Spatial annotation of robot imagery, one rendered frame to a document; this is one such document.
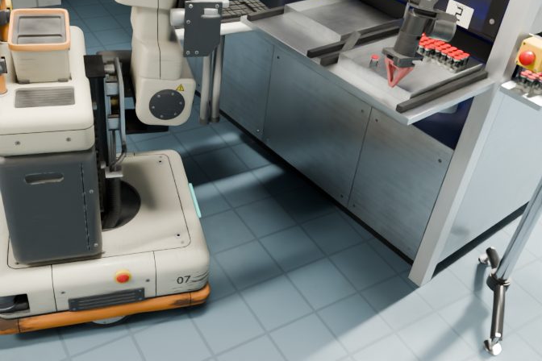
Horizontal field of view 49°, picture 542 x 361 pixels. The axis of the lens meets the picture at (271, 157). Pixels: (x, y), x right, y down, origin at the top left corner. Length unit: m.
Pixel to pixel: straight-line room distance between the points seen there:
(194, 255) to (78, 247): 0.35
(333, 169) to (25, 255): 1.22
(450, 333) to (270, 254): 0.71
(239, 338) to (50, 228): 0.72
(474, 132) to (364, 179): 0.55
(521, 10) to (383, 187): 0.84
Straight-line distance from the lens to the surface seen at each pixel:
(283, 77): 2.49
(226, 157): 2.77
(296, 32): 1.89
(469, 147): 1.97
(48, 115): 1.56
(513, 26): 1.80
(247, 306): 2.13
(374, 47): 1.84
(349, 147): 2.31
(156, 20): 1.67
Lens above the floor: 1.64
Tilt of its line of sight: 36 degrees down
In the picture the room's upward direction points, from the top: 8 degrees clockwise
